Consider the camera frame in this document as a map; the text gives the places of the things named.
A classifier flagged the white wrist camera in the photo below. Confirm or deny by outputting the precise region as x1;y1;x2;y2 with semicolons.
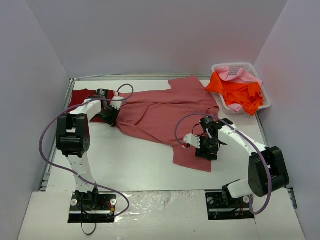
109;96;126;111
183;133;201;149

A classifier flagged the salmon pink t-shirt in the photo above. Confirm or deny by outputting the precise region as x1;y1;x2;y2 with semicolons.
116;75;219;172

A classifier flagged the orange t-shirt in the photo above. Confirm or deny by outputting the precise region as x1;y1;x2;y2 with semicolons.
205;71;264;116

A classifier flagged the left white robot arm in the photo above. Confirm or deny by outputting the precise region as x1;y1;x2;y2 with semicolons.
56;88;124;211

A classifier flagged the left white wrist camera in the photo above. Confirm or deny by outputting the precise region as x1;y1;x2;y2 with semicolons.
109;96;126;111

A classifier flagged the white plastic basket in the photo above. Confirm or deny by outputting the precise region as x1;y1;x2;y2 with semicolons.
211;62;271;116

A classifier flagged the light pink t-shirt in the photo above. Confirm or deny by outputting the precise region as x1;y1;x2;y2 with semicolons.
215;66;263;86

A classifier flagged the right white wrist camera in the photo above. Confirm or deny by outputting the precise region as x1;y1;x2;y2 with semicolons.
183;133;201;149

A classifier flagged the folded dark red t-shirt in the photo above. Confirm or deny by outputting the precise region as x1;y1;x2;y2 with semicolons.
68;89;117;107

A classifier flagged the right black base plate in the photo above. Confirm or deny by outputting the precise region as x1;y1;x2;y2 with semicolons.
205;190;255;221

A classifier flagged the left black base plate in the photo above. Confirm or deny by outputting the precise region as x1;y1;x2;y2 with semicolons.
68;191;117;224

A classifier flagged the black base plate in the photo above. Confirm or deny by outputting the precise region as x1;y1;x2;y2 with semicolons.
205;190;255;221
68;191;117;224

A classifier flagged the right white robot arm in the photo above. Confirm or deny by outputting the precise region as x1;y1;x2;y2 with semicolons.
191;116;290;207

